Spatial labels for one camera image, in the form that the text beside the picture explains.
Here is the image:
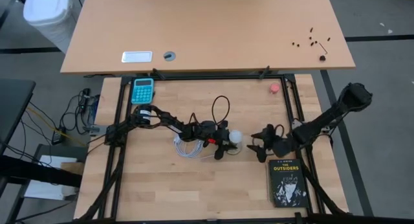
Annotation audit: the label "black floor cable bundle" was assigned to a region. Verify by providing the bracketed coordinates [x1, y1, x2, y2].
[60, 87, 101, 136]

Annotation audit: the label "light wooden desk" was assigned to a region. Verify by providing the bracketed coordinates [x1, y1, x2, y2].
[60, 0, 356, 74]

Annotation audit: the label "black power adapter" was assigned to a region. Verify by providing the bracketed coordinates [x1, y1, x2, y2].
[51, 129, 65, 146]

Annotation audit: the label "white trash bin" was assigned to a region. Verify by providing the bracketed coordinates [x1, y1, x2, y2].
[23, 0, 77, 54]

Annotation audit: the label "brushed metal lamp socket base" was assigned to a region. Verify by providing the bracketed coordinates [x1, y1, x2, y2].
[224, 141, 243, 155]

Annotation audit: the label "black side table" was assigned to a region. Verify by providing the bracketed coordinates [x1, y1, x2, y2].
[0, 78, 36, 153]

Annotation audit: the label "black aluminium frame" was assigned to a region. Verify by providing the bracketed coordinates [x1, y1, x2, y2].
[76, 73, 352, 224]

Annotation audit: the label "teal calculator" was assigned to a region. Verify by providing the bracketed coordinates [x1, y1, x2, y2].
[131, 78, 155, 105]

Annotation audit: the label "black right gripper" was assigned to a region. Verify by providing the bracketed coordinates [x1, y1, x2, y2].
[246, 124, 297, 163]

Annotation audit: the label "black left wrist camera cable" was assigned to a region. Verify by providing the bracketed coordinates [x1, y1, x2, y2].
[212, 95, 231, 126]

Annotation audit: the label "white rectangular plate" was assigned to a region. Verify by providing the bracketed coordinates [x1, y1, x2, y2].
[121, 50, 153, 63]

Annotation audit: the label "black The Outsiders book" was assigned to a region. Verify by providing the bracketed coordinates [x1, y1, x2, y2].
[265, 158, 311, 209]

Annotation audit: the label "white power cord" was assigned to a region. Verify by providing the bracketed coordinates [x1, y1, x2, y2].
[173, 135, 216, 161]

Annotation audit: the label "black clamp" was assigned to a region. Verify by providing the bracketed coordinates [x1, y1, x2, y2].
[258, 65, 271, 80]

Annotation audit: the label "black metal stand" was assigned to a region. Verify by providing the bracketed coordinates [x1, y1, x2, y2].
[0, 142, 83, 224]

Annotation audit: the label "grey metal bracket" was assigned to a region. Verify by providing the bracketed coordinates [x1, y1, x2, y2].
[84, 125, 107, 137]

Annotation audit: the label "white lightbulb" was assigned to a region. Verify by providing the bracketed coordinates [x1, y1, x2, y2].
[228, 129, 243, 144]

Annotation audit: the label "white paper sheet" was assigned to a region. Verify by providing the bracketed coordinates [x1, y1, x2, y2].
[24, 155, 78, 201]

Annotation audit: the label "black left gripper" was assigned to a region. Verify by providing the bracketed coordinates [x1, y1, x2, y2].
[190, 120, 239, 161]

